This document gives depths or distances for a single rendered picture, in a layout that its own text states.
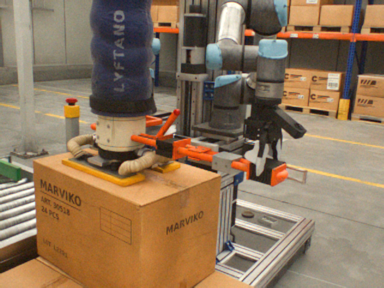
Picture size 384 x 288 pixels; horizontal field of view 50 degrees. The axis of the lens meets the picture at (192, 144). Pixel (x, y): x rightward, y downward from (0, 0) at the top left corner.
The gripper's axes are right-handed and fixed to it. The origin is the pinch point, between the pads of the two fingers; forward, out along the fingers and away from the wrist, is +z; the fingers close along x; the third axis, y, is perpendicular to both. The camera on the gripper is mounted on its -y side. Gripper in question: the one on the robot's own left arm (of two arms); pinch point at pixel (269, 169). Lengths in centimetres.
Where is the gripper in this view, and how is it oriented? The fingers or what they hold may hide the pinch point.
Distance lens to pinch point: 117.7
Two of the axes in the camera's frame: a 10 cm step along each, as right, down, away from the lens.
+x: -6.2, 1.7, -7.6
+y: -7.8, -1.9, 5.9
